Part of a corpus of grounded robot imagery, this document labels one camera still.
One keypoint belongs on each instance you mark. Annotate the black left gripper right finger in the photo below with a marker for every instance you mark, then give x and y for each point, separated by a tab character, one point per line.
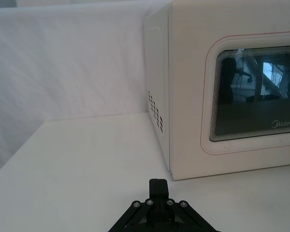
178	210

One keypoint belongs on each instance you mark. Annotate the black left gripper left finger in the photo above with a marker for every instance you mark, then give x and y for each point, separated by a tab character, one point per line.
140	210

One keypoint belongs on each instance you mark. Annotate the white table cloth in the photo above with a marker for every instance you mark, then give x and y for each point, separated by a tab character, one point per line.
75	181

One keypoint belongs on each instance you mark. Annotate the cream microwave oven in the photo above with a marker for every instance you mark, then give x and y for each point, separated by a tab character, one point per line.
188	96

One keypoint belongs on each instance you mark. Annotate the white curtain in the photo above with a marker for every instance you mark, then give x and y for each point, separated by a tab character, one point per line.
62	60

